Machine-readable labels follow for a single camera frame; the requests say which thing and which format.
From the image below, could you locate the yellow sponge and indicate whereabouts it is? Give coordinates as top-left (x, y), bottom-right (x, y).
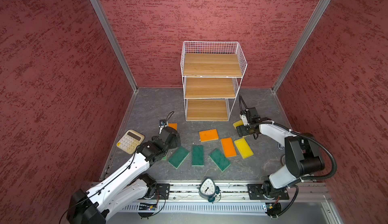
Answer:
top-left (234, 138), bottom-right (254, 159)
top-left (233, 120), bottom-right (244, 129)

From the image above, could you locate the dark green sponge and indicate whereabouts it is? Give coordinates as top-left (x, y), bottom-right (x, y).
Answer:
top-left (192, 145), bottom-right (204, 166)
top-left (168, 147), bottom-right (190, 169)
top-left (209, 148), bottom-right (231, 172)

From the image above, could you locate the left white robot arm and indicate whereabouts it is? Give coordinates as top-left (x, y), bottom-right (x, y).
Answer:
top-left (62, 127), bottom-right (181, 224)

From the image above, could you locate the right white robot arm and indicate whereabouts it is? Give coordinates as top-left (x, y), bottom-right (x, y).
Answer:
top-left (236, 107), bottom-right (337, 198)

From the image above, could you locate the bottom wooden shelf board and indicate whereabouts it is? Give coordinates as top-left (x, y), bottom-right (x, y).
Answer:
top-left (187, 99), bottom-right (229, 121)

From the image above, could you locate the wooden shelf board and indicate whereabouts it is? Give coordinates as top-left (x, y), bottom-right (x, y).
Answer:
top-left (185, 78), bottom-right (235, 99)
top-left (182, 53), bottom-right (247, 78)
top-left (187, 99), bottom-right (229, 121)

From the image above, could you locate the middle wooden shelf board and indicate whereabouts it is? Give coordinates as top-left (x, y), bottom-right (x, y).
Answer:
top-left (185, 78), bottom-right (235, 99)

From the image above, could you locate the top wooden shelf board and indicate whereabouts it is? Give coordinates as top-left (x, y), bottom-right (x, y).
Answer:
top-left (182, 53), bottom-right (247, 78)

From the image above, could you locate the orange sponge far left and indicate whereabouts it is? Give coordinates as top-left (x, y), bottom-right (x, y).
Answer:
top-left (168, 123), bottom-right (177, 131)

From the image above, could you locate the orange sponge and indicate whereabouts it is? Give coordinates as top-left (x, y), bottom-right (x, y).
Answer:
top-left (221, 138), bottom-right (237, 158)
top-left (168, 123), bottom-right (177, 131)
top-left (199, 129), bottom-right (219, 142)

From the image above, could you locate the dark green sponge upright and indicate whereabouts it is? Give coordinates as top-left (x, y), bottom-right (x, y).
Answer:
top-left (192, 145), bottom-right (204, 166)

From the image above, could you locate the orange sponge right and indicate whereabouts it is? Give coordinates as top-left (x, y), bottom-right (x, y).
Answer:
top-left (221, 138), bottom-right (237, 158)

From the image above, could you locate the beige calculator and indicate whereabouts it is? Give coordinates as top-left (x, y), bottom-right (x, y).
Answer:
top-left (116, 130), bottom-right (144, 154)

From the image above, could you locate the orange sponge centre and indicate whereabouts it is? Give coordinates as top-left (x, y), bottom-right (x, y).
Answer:
top-left (199, 129), bottom-right (219, 142)

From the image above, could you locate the white kitchen timer dial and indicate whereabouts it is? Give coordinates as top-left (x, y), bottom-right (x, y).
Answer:
top-left (199, 178), bottom-right (221, 203)

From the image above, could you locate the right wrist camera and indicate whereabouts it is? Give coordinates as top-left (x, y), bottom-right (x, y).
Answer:
top-left (240, 114), bottom-right (248, 126)

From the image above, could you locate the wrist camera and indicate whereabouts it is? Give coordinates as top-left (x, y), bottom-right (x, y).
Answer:
top-left (240, 114), bottom-right (248, 126)
top-left (159, 111), bottom-right (174, 133)

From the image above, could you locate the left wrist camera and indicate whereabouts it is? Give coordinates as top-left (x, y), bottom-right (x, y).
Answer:
top-left (159, 111), bottom-right (174, 133)

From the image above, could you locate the black corrugated cable hose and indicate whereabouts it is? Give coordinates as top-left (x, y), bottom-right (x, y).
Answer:
top-left (238, 95), bottom-right (337, 181)

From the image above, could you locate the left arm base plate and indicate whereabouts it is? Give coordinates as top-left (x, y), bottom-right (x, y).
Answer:
top-left (143, 183), bottom-right (171, 200)

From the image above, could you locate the white wire shelf rack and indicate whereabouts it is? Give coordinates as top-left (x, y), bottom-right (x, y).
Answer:
top-left (180, 41), bottom-right (248, 122)

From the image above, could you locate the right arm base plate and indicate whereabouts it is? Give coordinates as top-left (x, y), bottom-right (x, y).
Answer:
top-left (247, 183), bottom-right (290, 201)

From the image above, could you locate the aluminium mounting rail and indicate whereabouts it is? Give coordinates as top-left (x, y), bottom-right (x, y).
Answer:
top-left (157, 180), bottom-right (333, 202)

